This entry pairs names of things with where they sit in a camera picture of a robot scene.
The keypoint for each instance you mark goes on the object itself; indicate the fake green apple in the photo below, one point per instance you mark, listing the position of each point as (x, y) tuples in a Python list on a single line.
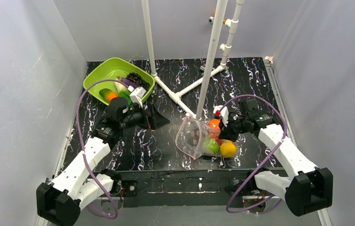
[(210, 146)]

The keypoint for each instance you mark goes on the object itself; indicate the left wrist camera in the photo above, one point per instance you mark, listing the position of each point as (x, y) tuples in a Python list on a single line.
[(136, 95)]

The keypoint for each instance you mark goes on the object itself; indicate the green plastic tray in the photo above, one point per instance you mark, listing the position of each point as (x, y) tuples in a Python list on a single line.
[(112, 69)]

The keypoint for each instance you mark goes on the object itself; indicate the fake dark grapes bunch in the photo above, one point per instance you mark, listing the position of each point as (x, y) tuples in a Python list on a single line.
[(138, 79)]

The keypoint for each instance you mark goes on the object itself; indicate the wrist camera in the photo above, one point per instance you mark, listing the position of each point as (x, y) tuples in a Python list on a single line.
[(220, 112), (136, 95)]

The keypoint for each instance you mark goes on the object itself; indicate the fake bok choy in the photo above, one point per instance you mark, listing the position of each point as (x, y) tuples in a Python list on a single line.
[(122, 91)]

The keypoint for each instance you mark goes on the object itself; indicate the white PVC pipe frame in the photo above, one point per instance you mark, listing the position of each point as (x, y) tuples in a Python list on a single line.
[(216, 59)]

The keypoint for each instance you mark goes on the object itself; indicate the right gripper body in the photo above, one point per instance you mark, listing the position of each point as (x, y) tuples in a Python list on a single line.
[(227, 127)]

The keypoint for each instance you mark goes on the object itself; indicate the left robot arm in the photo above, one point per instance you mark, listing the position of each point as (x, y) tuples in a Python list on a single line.
[(62, 200)]

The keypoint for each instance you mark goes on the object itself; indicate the fake purple eggplant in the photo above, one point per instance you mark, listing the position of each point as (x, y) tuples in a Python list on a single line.
[(128, 82)]

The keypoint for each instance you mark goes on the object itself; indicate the fake mango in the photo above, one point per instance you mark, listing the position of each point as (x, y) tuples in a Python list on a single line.
[(107, 95)]

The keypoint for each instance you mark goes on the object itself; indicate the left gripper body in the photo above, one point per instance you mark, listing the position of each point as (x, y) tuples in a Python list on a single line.
[(147, 116)]

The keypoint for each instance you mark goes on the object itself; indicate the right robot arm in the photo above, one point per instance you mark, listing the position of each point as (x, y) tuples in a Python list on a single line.
[(286, 172)]

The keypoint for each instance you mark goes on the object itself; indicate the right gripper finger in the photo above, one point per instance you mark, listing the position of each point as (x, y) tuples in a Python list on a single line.
[(224, 132), (233, 137)]

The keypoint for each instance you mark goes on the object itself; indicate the clear zip top bag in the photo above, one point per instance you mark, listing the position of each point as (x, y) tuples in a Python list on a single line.
[(191, 134)]

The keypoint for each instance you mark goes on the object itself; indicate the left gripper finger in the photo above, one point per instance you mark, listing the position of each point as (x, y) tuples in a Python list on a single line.
[(155, 116), (155, 125)]

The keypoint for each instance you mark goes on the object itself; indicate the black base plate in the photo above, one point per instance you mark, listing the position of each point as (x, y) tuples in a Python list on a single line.
[(178, 187)]

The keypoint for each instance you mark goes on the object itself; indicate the fake orange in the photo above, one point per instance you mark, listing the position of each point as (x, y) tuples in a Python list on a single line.
[(214, 124)]

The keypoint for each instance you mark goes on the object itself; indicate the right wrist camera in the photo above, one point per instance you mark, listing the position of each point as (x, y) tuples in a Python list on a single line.
[(220, 112)]

